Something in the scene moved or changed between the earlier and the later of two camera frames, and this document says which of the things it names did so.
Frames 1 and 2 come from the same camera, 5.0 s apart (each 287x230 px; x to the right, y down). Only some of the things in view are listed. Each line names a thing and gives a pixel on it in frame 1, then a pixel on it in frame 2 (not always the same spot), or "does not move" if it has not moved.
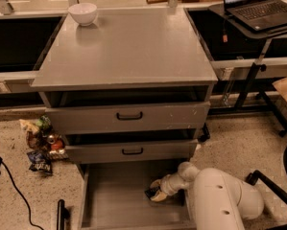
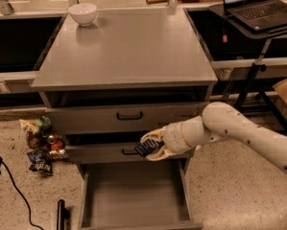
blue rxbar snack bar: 152,192 to 148,146
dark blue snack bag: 40,162 does not move
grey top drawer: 130,119 does not move
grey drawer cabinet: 134,86 does not move
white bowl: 83,12 does not move
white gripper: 166,186 to 172,140
